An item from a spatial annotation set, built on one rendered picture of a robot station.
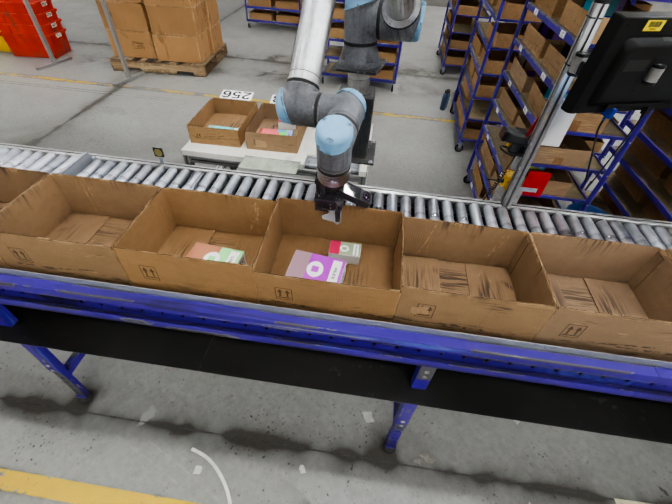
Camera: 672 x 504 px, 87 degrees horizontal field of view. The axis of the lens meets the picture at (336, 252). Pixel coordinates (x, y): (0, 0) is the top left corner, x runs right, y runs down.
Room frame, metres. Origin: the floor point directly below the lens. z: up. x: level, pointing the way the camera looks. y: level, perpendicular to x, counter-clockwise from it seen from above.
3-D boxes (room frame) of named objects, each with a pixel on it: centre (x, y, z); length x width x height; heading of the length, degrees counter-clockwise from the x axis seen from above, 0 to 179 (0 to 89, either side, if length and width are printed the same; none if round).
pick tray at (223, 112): (1.96, 0.69, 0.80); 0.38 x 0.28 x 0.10; 176
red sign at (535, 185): (1.44, -0.87, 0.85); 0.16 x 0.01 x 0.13; 85
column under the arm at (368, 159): (1.81, -0.05, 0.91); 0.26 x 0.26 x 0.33; 85
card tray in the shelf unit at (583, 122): (2.03, -1.21, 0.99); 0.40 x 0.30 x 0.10; 172
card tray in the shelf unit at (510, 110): (2.50, -1.26, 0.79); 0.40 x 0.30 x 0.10; 176
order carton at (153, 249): (0.79, 0.40, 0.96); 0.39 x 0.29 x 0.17; 85
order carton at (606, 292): (0.69, -0.77, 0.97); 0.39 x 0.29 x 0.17; 85
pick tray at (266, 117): (1.94, 0.37, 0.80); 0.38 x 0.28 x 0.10; 177
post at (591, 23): (1.42, -0.79, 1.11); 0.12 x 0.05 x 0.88; 85
